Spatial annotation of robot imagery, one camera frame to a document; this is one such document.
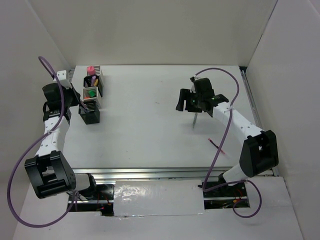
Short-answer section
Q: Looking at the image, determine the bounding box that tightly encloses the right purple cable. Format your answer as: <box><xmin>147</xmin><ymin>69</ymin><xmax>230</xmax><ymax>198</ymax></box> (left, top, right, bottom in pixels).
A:
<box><xmin>192</xmin><ymin>67</ymin><xmax>263</xmax><ymax>219</ymax></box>

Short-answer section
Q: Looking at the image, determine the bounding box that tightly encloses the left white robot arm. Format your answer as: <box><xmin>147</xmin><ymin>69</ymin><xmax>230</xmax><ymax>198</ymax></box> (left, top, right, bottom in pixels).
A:
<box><xmin>24</xmin><ymin>83</ymin><xmax>100</xmax><ymax>200</ymax></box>

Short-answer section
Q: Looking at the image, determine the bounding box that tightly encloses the pink pen refill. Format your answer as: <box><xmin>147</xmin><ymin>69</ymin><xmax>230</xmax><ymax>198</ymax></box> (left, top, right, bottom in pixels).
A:
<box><xmin>79</xmin><ymin>99</ymin><xmax>88</xmax><ymax>111</ymax></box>

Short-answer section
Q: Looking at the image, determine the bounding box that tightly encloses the white slotted container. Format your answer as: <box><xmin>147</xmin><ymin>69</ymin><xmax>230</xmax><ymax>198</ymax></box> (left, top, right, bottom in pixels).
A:
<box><xmin>82</xmin><ymin>86</ymin><xmax>102</xmax><ymax>109</ymax></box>
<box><xmin>93</xmin><ymin>65</ymin><xmax>104</xmax><ymax>78</ymax></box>

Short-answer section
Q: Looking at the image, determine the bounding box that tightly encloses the far white slotted container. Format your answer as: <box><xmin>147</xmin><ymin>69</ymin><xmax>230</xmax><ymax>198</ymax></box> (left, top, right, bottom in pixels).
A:
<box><xmin>93</xmin><ymin>65</ymin><xmax>104</xmax><ymax>78</ymax></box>

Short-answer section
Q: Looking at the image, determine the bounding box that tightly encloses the pink glue stick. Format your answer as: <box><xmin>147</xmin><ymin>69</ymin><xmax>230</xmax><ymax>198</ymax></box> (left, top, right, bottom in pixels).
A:
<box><xmin>86</xmin><ymin>65</ymin><xmax>96</xmax><ymax>76</ymax></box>

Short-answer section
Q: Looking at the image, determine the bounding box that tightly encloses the black slotted container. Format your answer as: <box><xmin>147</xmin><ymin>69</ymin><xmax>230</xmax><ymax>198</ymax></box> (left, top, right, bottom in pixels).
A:
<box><xmin>78</xmin><ymin>101</ymin><xmax>100</xmax><ymax>125</ymax></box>
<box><xmin>83</xmin><ymin>74</ymin><xmax>104</xmax><ymax>98</ymax></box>

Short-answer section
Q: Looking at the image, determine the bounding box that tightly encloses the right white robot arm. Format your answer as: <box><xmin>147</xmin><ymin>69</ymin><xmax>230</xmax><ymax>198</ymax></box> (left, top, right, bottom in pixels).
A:
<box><xmin>176</xmin><ymin>77</ymin><xmax>279</xmax><ymax>196</ymax></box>

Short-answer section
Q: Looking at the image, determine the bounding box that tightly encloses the aluminium front rail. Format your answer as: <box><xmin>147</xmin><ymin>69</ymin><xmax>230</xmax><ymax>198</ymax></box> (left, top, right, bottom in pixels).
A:
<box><xmin>72</xmin><ymin>166</ymin><xmax>276</xmax><ymax>181</ymax></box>

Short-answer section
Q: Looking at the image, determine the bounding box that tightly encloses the near black slotted container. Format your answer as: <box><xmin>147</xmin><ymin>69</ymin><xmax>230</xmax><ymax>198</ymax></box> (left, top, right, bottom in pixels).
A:
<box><xmin>78</xmin><ymin>101</ymin><xmax>100</xmax><ymax>125</ymax></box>

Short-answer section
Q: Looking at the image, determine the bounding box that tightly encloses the green capped black highlighter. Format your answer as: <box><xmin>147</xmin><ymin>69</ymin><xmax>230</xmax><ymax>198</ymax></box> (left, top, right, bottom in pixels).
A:
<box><xmin>87</xmin><ymin>90</ymin><xmax>96</xmax><ymax>98</ymax></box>

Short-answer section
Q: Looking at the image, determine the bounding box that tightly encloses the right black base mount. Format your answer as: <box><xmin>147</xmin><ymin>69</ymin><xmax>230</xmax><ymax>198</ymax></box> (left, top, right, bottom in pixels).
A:
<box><xmin>203</xmin><ymin>183</ymin><xmax>250</xmax><ymax>210</ymax></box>

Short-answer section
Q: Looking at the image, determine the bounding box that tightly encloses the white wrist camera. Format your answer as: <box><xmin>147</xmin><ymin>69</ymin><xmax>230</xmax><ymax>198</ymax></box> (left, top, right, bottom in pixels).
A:
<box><xmin>190</xmin><ymin>76</ymin><xmax>200</xmax><ymax>93</ymax></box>
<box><xmin>56</xmin><ymin>70</ymin><xmax>71</xmax><ymax>89</ymax></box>

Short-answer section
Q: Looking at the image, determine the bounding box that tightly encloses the far black slotted container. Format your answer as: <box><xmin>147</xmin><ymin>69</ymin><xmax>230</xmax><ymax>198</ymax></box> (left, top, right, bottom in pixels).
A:
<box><xmin>83</xmin><ymin>74</ymin><xmax>104</xmax><ymax>98</ymax></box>

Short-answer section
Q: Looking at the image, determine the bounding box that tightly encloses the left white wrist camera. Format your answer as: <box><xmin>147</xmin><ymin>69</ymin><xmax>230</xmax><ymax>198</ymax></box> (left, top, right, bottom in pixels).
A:
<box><xmin>56</xmin><ymin>70</ymin><xmax>71</xmax><ymax>89</ymax></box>

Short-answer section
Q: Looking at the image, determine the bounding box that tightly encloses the aluminium rail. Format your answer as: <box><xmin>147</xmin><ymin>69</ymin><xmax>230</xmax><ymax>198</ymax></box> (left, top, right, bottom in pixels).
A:
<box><xmin>72</xmin><ymin>166</ymin><xmax>276</xmax><ymax>181</ymax></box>
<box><xmin>239</xmin><ymin>66</ymin><xmax>279</xmax><ymax>178</ymax></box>

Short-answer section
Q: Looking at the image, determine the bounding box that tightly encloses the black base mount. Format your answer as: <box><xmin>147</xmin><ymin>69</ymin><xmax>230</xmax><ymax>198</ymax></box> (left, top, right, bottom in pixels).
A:
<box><xmin>203</xmin><ymin>183</ymin><xmax>250</xmax><ymax>210</ymax></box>
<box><xmin>70</xmin><ymin>184</ymin><xmax>115</xmax><ymax>217</ymax></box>

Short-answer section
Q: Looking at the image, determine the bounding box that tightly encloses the red pen refill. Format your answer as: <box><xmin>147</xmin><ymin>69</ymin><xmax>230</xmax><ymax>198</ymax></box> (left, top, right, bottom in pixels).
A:
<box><xmin>207</xmin><ymin>138</ymin><xmax>231</xmax><ymax>159</ymax></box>

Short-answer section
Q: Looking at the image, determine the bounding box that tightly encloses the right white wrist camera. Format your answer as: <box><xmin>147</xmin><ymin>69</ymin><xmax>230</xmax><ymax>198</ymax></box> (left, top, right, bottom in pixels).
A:
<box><xmin>190</xmin><ymin>76</ymin><xmax>200</xmax><ymax>93</ymax></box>

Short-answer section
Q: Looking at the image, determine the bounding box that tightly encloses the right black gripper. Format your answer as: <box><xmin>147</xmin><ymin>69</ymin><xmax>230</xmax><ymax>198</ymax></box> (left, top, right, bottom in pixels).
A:
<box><xmin>175</xmin><ymin>88</ymin><xmax>203</xmax><ymax>113</ymax></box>

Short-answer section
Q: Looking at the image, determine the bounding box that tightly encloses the white foil cover plate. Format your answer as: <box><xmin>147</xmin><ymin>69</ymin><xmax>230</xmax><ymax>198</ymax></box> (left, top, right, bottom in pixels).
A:
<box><xmin>113</xmin><ymin>180</ymin><xmax>205</xmax><ymax>217</ymax></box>

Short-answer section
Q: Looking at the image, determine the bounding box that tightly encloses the grey green pen refill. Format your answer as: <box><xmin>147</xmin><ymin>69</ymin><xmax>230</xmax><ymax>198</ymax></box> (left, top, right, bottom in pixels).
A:
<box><xmin>192</xmin><ymin>112</ymin><xmax>198</xmax><ymax>129</ymax></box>

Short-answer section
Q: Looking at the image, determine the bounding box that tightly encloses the near white slotted container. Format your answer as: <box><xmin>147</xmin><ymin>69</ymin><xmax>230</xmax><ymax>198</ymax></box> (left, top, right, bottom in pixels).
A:
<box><xmin>82</xmin><ymin>86</ymin><xmax>102</xmax><ymax>109</ymax></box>

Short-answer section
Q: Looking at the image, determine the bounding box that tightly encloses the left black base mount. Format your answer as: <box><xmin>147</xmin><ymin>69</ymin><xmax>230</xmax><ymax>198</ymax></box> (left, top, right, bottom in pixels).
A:
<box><xmin>70</xmin><ymin>184</ymin><xmax>115</xmax><ymax>217</ymax></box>

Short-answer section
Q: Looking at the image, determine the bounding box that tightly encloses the aluminium right rail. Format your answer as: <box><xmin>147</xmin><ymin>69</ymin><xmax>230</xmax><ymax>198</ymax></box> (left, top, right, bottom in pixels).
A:
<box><xmin>239</xmin><ymin>66</ymin><xmax>279</xmax><ymax>178</ymax></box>

